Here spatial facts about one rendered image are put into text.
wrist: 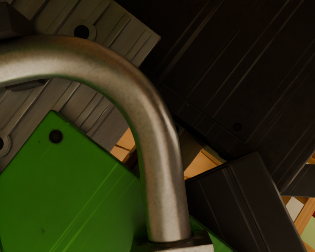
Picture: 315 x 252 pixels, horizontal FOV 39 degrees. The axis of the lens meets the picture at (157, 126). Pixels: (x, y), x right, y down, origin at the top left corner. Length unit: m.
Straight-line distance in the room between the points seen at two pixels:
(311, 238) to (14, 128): 3.43
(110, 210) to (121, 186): 0.02
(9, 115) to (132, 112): 0.11
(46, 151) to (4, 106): 0.06
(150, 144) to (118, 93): 0.04
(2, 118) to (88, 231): 0.11
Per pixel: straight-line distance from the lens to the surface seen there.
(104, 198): 0.33
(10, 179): 0.34
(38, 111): 0.36
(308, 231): 3.73
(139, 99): 0.29
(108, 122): 0.91
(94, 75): 0.29
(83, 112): 0.34
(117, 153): 1.15
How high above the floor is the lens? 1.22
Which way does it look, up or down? 16 degrees down
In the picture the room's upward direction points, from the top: 128 degrees clockwise
